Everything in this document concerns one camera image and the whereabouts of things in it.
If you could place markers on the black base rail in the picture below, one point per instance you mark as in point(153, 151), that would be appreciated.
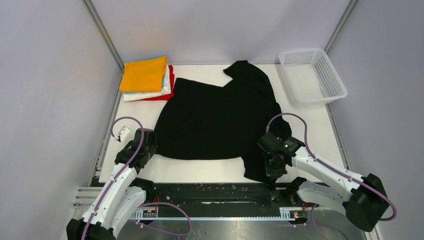
point(227, 196)

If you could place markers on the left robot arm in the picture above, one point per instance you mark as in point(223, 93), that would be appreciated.
point(121, 195)

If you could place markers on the right aluminium frame post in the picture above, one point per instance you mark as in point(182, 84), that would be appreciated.
point(340, 25)

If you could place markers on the right controller box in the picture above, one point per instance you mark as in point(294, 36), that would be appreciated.
point(296, 214)

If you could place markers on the folded light blue t shirt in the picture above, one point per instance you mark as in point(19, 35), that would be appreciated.
point(165, 77)

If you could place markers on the folded red t shirt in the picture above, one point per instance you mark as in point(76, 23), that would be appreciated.
point(168, 90)

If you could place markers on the aluminium frame post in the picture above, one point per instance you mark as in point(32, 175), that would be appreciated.
point(340, 25)
point(93, 13)

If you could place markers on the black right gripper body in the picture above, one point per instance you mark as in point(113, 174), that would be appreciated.
point(273, 167)

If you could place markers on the left aluminium frame post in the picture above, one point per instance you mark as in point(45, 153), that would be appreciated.
point(93, 13)

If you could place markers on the black t shirt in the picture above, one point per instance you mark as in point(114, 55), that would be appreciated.
point(208, 122)

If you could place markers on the white plastic basket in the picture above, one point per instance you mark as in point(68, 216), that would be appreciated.
point(309, 77)

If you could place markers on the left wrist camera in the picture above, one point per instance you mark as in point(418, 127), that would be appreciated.
point(122, 134)

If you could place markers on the folded white t shirt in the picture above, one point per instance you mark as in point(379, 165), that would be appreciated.
point(135, 96)

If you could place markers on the slotted cable duct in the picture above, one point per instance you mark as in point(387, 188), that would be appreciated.
point(168, 214)

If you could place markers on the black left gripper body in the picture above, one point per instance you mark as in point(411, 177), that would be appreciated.
point(152, 150)

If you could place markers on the folded orange t shirt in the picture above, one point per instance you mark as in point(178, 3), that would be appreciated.
point(144, 75)

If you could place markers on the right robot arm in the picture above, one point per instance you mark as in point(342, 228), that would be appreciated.
point(362, 199)

